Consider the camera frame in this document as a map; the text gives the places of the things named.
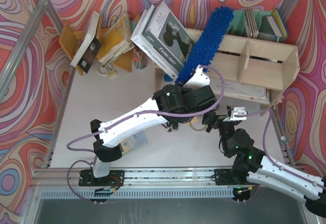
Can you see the spiral notebook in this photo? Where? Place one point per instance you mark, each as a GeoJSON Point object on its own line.
{"type": "Point", "coordinates": [247, 92]}

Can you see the stack of yellow books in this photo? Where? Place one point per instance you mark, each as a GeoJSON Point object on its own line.
{"type": "Point", "coordinates": [116, 41]}

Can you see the black white paperback book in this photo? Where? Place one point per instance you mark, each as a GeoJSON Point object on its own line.
{"type": "Point", "coordinates": [88, 44]}

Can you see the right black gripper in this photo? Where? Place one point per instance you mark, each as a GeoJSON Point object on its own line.
{"type": "Point", "coordinates": [214, 121]}

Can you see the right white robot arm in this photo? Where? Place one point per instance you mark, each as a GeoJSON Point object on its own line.
{"type": "Point", "coordinates": [254, 166]}

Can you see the blue yellow book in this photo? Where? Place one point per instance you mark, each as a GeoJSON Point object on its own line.
{"type": "Point", "coordinates": [278, 25]}

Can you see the beige black stapler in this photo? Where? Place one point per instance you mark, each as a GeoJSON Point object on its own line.
{"type": "Point", "coordinates": [170, 127]}

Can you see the green desk organizer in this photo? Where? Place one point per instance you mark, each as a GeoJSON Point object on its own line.
{"type": "Point", "coordinates": [239, 26]}

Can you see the yellow calculator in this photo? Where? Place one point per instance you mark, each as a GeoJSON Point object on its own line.
{"type": "Point", "coordinates": [133, 142]}

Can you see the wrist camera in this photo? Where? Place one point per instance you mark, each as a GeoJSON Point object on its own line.
{"type": "Point", "coordinates": [236, 114]}
{"type": "Point", "coordinates": [198, 80]}

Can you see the Twins story book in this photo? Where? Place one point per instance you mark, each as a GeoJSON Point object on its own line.
{"type": "Point", "coordinates": [168, 36]}

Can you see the light wooden bookshelf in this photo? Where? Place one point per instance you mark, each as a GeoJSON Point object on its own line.
{"type": "Point", "coordinates": [266, 64]}

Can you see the pens in cup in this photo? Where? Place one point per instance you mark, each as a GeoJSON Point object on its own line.
{"type": "Point", "coordinates": [139, 59]}

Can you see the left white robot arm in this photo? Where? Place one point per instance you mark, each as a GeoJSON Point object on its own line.
{"type": "Point", "coordinates": [172, 104]}

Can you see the white Czekolada book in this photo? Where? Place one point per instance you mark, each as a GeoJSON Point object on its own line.
{"type": "Point", "coordinates": [156, 55]}

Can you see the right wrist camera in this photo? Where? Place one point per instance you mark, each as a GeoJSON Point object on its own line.
{"type": "Point", "coordinates": [236, 114]}

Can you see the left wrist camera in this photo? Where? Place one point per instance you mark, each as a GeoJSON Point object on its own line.
{"type": "Point", "coordinates": [198, 80]}

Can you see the brass padlock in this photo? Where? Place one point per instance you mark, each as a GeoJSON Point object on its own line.
{"type": "Point", "coordinates": [107, 70]}

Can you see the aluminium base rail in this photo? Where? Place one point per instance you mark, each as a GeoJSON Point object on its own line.
{"type": "Point", "coordinates": [139, 183]}

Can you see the brown notebooks in organizer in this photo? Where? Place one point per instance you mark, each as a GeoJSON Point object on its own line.
{"type": "Point", "coordinates": [251, 23]}

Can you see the blue microfiber duster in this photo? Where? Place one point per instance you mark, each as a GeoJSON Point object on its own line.
{"type": "Point", "coordinates": [208, 43]}

